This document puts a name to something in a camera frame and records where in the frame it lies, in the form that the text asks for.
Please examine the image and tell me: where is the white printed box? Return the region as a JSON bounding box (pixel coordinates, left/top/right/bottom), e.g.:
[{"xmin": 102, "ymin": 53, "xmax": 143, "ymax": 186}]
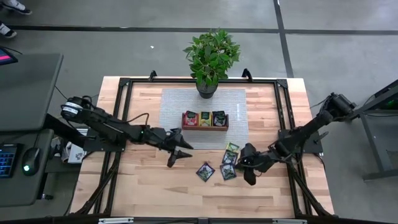
[{"xmin": 60, "ymin": 139, "xmax": 88, "ymax": 165}]

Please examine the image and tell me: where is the black metal stand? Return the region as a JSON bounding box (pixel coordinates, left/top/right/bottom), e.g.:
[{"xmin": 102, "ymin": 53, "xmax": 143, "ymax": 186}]
[{"xmin": 343, "ymin": 79, "xmax": 398, "ymax": 182}]

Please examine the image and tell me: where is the screen with pink display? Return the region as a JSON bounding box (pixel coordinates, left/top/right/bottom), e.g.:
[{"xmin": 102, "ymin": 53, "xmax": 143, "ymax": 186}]
[{"xmin": 0, "ymin": 45, "xmax": 19, "ymax": 66}]

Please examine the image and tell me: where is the backlit black keyboard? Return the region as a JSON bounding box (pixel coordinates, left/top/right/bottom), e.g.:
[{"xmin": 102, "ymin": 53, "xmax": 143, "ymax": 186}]
[{"xmin": 0, "ymin": 142, "xmax": 23, "ymax": 179}]

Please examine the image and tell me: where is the wooden tea organizer box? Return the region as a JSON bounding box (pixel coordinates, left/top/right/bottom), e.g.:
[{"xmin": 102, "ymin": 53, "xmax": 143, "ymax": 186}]
[{"xmin": 182, "ymin": 110, "xmax": 230, "ymax": 132}]

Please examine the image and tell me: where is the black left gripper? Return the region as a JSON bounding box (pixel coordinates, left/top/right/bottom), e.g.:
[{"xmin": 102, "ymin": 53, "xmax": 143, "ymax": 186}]
[{"xmin": 150, "ymin": 127, "xmax": 194, "ymax": 168}]

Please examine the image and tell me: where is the yellow lemon lime tea packet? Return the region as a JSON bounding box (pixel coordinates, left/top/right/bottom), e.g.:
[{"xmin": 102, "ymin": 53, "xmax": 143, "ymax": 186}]
[
  {"xmin": 226, "ymin": 142, "xmax": 241, "ymax": 154},
  {"xmin": 198, "ymin": 111, "xmax": 213, "ymax": 127}
]

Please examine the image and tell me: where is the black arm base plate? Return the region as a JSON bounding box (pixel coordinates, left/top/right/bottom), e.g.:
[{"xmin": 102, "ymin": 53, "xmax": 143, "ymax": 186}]
[
  {"xmin": 83, "ymin": 129, "xmax": 127, "ymax": 153},
  {"xmin": 278, "ymin": 129, "xmax": 330, "ymax": 155}
]

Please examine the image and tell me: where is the black computer mouse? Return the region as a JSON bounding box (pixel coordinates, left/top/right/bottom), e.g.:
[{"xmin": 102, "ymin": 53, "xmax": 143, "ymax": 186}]
[{"xmin": 21, "ymin": 146, "xmax": 41, "ymax": 177}]

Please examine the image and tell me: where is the grey woven placemat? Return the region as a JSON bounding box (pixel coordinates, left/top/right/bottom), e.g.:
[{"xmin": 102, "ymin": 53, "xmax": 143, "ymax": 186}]
[{"xmin": 159, "ymin": 88, "xmax": 249, "ymax": 151}]

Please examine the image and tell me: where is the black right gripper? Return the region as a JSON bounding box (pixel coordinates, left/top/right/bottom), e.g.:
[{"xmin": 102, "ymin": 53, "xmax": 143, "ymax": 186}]
[{"xmin": 235, "ymin": 142, "xmax": 276, "ymax": 187}]

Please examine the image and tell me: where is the grey desk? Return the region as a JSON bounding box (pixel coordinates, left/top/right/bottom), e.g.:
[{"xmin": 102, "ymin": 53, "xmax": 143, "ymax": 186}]
[{"xmin": 0, "ymin": 52, "xmax": 65, "ymax": 208}]

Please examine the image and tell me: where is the green potted plant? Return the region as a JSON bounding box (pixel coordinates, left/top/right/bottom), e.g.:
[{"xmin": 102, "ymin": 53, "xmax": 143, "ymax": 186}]
[{"xmin": 182, "ymin": 28, "xmax": 242, "ymax": 100}]

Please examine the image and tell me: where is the red strawberry tea packet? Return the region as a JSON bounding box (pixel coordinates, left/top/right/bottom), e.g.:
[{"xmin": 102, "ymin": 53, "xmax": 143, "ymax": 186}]
[{"xmin": 183, "ymin": 110, "xmax": 199, "ymax": 126}]

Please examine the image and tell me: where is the silver metal bracket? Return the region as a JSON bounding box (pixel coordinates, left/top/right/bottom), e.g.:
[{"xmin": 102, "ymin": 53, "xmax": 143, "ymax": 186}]
[
  {"xmin": 272, "ymin": 218, "xmax": 308, "ymax": 224},
  {"xmin": 98, "ymin": 217, "xmax": 134, "ymax": 224}
]

